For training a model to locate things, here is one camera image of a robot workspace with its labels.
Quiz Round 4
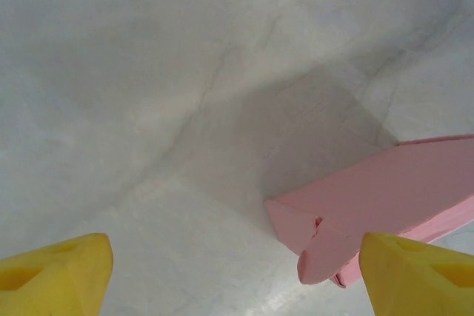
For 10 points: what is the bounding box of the pink paper box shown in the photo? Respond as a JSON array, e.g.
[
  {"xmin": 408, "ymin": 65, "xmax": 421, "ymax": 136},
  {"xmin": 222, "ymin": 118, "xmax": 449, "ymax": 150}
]
[{"xmin": 264, "ymin": 134, "xmax": 474, "ymax": 289}]

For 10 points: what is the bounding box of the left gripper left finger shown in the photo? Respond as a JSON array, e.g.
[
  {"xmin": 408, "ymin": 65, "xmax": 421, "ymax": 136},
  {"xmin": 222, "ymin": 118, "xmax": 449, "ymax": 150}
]
[{"xmin": 0, "ymin": 232, "xmax": 115, "ymax": 316}]

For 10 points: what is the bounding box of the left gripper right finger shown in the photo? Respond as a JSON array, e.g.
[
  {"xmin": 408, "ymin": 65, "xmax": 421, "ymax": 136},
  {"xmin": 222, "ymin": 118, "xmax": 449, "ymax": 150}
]
[{"xmin": 359, "ymin": 232, "xmax": 474, "ymax": 316}]

